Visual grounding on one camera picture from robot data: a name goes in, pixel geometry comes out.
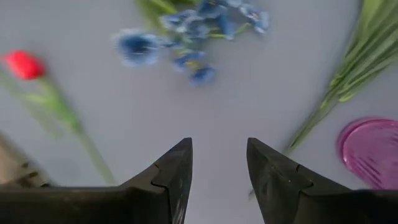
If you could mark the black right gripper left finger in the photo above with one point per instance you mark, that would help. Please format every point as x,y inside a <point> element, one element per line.
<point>93,205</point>

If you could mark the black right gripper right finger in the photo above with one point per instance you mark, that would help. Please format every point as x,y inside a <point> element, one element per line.
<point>311,202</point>

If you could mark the pink ribbed glass vase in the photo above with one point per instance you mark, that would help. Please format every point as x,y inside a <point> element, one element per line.
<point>373,152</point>

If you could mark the blue flower bunch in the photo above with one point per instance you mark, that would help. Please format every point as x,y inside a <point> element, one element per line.
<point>186,31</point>
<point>357,77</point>

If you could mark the blue-grey table mat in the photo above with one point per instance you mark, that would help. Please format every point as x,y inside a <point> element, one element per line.
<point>199,109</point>

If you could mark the red tulip with green leaf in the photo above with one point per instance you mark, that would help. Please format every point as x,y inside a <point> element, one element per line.
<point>23,63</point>

